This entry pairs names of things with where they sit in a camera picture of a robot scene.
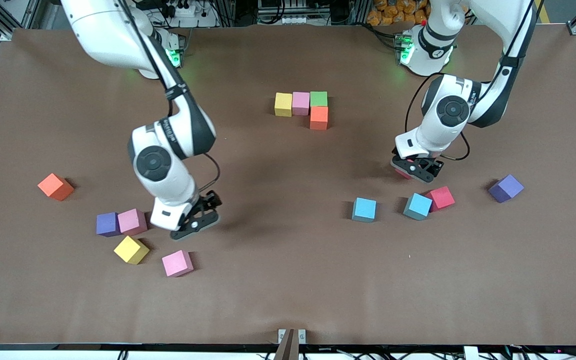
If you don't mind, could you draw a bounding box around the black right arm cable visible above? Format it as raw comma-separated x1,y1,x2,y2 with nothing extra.
197,152,221,193

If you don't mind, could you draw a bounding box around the brown bar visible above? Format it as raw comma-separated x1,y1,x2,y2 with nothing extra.
274,328,300,360

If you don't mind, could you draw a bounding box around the yellow foam cube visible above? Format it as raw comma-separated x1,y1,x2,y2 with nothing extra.
113,235,150,265
274,92,294,118

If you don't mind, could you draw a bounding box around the white power strip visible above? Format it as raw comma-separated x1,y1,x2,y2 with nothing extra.
165,1,198,18

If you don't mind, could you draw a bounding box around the violet foam cube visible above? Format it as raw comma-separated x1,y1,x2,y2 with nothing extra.
488,174,525,204
96,212,121,237

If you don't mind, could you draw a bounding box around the cyan foam cube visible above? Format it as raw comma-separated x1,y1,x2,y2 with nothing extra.
351,197,377,223
403,193,433,221

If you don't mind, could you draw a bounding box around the grey metal bracket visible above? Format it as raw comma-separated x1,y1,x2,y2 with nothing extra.
278,328,307,345

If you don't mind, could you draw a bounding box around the orange mesh bag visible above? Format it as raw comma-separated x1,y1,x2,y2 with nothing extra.
370,0,431,26

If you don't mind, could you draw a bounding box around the mauve pink foam cube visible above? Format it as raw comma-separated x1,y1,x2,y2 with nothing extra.
292,91,312,116

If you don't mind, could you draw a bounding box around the orange foam cube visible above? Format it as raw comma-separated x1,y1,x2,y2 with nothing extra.
309,106,329,131
37,173,75,202

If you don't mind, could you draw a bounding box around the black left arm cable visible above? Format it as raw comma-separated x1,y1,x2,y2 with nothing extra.
405,74,471,162

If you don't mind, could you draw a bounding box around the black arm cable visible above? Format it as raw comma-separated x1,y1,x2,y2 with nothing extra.
405,74,471,162
197,152,221,193

